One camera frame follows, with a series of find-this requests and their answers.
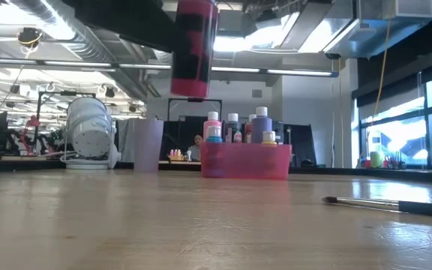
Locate blue paint bottle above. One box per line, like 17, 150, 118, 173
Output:
205, 125, 224, 144

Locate tall pink paint bottle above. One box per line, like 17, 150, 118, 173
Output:
202, 110, 224, 143

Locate magenta black-taped paint bottle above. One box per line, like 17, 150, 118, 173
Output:
169, 0, 219, 99

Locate black-handled paint brush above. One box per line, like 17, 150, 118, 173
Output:
320, 196, 432, 221

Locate tall grey paint bottle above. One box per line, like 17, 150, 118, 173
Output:
223, 112, 243, 144

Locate person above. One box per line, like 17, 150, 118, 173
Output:
186, 133, 204, 161

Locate pink plastic bin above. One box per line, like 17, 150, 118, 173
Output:
199, 142, 293, 180

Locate lavender plastic cup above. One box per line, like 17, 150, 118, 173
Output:
133, 118, 166, 173

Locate long ceiling light bar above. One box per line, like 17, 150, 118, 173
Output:
0, 55, 339, 78

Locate colourful small toys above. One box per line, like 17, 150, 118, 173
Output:
359, 154, 407, 171

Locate black ceiling device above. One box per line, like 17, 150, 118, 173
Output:
16, 25, 44, 49

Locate white ceiling box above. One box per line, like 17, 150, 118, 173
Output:
382, 0, 432, 20

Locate yellow hanging cable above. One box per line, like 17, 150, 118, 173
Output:
364, 17, 393, 161

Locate black aluminium table frame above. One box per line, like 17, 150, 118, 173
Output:
0, 156, 432, 185

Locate silver ventilation duct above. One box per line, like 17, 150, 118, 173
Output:
11, 0, 116, 63

